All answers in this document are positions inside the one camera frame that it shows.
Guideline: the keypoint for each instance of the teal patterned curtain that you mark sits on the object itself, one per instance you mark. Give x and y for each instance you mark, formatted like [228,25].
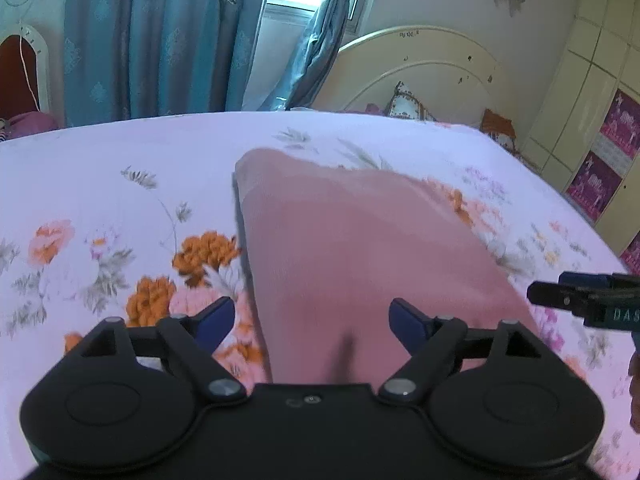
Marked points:
[150,45]

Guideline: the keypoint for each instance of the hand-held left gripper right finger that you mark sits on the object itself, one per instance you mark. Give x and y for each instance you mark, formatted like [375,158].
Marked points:
[407,322]

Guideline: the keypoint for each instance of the patterned pillow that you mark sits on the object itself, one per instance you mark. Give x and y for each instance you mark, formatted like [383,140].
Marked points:
[407,102]

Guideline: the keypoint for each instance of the orange cloth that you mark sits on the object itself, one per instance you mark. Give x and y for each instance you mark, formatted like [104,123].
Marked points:
[497,127]

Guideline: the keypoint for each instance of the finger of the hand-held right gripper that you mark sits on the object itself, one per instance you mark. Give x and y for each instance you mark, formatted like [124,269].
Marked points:
[555,296]
[582,278]

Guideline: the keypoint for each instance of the purple wardrobe poster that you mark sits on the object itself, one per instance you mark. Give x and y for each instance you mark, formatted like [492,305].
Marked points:
[632,255]
[595,185]
[622,122]

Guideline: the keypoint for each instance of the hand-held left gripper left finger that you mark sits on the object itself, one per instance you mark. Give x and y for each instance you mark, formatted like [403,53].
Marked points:
[216,321]

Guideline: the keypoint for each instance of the red headboard with white trim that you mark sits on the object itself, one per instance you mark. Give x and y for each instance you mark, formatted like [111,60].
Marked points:
[15,70]

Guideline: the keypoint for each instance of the pink garment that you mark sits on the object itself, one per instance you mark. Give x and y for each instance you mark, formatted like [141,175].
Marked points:
[350,245]

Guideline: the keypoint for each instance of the floral white bedsheet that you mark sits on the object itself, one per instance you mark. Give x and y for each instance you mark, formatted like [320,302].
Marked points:
[125,150]

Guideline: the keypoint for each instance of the cream arched headboard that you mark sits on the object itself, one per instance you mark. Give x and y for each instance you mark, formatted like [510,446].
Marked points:
[420,55]

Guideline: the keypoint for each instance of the tied teal curtain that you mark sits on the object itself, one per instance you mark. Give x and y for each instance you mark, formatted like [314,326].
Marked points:
[325,35]

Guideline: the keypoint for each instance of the bright window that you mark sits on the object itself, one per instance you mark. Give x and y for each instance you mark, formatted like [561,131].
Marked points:
[280,30]

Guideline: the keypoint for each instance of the cream wardrobe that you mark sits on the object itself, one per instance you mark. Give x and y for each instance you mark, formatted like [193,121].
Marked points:
[580,85]

